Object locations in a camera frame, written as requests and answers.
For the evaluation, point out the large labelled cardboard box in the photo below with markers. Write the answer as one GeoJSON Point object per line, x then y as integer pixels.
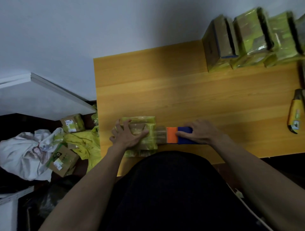
{"type": "Point", "coordinates": [63, 160]}

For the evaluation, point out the person's right thumb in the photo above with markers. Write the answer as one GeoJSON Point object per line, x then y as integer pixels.
{"type": "Point", "coordinates": [184, 135]}

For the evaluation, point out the person's right hand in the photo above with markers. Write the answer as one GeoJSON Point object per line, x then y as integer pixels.
{"type": "Point", "coordinates": [205, 133]}

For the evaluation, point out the person's left little finger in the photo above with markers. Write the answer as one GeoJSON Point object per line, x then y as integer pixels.
{"type": "Point", "coordinates": [111, 138]}

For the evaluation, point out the yellow plastic bag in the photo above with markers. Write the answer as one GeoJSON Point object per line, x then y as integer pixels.
{"type": "Point", "coordinates": [88, 145]}

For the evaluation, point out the person's left forearm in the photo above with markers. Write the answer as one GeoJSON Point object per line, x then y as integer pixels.
{"type": "Point", "coordinates": [88, 190]}

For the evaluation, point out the person's dark shirt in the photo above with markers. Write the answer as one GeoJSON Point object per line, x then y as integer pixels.
{"type": "Point", "coordinates": [171, 192]}

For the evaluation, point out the yellow-taped cardboard box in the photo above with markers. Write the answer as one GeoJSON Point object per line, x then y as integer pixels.
{"type": "Point", "coordinates": [282, 40]}
{"type": "Point", "coordinates": [251, 35]}
{"type": "Point", "coordinates": [149, 133]}

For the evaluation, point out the white plastic bag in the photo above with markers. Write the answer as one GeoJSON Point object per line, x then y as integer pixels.
{"type": "Point", "coordinates": [22, 154]}

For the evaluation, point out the person's left middle finger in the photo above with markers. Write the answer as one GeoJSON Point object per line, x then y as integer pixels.
{"type": "Point", "coordinates": [118, 125]}

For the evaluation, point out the person's right forearm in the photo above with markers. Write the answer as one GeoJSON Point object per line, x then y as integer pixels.
{"type": "Point", "coordinates": [259, 180]}

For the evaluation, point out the black plastic bag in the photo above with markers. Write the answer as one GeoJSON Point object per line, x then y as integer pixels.
{"type": "Point", "coordinates": [51, 197]}

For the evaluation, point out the orange and blue tape dispenser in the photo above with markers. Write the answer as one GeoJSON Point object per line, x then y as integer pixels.
{"type": "Point", "coordinates": [172, 135]}

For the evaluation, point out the yellow utility knife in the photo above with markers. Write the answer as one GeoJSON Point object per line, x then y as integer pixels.
{"type": "Point", "coordinates": [295, 111]}

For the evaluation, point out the small labelled cardboard box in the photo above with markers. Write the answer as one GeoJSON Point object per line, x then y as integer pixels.
{"type": "Point", "coordinates": [72, 123]}

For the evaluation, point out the cardboard box with blue tape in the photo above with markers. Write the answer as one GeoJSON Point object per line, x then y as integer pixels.
{"type": "Point", "coordinates": [220, 40]}

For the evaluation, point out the person's left hand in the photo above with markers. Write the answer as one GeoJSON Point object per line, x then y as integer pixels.
{"type": "Point", "coordinates": [125, 139]}

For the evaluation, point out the person's left thumb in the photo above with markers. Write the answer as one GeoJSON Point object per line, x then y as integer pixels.
{"type": "Point", "coordinates": [141, 137]}

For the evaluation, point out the white board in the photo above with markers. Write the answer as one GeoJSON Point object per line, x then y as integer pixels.
{"type": "Point", "coordinates": [38, 97]}

